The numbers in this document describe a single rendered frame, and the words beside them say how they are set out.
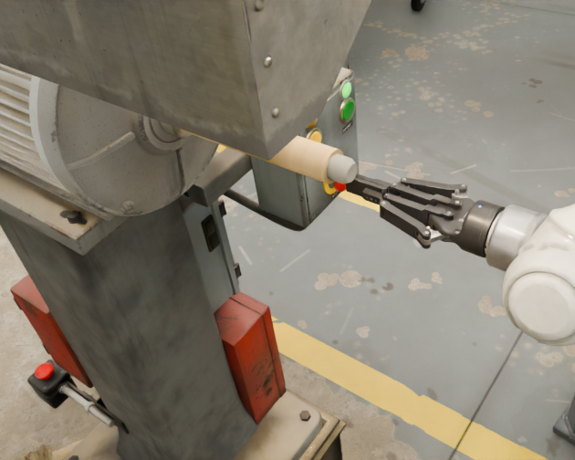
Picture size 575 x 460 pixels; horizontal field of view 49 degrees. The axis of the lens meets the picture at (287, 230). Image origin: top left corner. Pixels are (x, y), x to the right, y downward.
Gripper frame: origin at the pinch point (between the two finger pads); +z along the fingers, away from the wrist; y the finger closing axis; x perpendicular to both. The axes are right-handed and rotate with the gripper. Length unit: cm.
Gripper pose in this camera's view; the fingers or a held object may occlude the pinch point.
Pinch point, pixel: (367, 188)
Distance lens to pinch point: 96.8
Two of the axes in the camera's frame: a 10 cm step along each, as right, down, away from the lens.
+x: -1.2, -7.3, -6.8
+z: -8.0, -3.4, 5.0
